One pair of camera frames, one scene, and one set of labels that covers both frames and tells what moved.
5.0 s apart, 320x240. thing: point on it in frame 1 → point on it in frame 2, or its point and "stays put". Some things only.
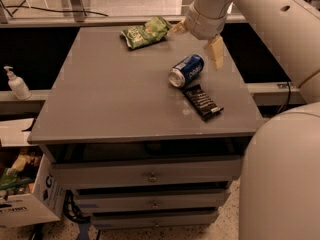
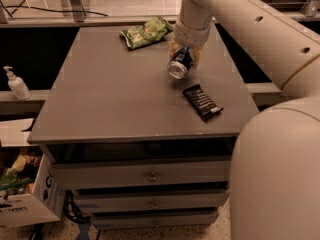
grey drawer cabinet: x=145 y=129 stays put
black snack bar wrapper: x=200 y=101 stays put
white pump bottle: x=18 y=85 stays put
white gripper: x=204 y=27 → x=189 y=36
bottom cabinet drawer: x=154 y=220 stays put
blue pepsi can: x=186 y=71 → x=180 y=63
